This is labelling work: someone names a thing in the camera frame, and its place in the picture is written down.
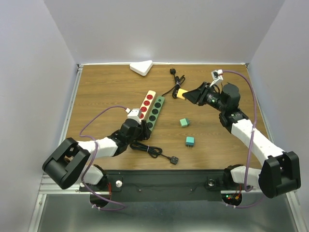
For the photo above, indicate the cream red power strip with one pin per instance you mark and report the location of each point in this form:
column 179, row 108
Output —
column 147, row 104

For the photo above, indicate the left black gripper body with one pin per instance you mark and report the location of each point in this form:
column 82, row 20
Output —
column 141, row 134

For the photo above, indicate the green charger plug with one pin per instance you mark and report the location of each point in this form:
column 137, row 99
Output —
column 184, row 122

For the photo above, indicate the white triangular device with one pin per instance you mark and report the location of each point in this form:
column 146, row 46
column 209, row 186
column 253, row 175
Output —
column 141, row 68

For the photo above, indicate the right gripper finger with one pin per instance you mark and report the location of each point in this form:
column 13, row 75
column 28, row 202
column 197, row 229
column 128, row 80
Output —
column 196, row 93
column 194, row 100

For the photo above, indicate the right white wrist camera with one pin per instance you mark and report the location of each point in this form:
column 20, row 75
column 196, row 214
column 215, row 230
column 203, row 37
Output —
column 217, row 76

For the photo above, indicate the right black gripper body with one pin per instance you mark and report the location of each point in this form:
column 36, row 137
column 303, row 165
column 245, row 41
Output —
column 210, row 98

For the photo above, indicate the aluminium frame rail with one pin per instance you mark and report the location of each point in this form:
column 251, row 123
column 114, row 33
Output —
column 41, row 198

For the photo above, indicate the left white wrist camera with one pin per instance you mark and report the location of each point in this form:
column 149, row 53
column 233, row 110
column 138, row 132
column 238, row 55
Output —
column 133, row 114

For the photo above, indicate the teal charger plug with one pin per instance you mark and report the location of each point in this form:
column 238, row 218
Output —
column 190, row 141

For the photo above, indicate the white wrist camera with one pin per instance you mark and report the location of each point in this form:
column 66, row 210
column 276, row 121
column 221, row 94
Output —
column 217, row 76
column 133, row 114

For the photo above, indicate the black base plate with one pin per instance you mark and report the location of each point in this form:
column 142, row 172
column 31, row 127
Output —
column 164, row 185

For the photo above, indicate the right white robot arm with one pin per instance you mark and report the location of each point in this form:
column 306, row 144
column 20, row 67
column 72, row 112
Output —
column 280, row 172

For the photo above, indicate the green black power strip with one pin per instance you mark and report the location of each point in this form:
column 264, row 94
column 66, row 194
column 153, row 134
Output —
column 154, row 112

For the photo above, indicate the yellow charger plug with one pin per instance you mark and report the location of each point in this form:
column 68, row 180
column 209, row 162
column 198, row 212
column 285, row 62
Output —
column 180, row 93

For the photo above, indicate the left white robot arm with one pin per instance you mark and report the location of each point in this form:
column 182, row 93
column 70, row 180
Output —
column 67, row 163

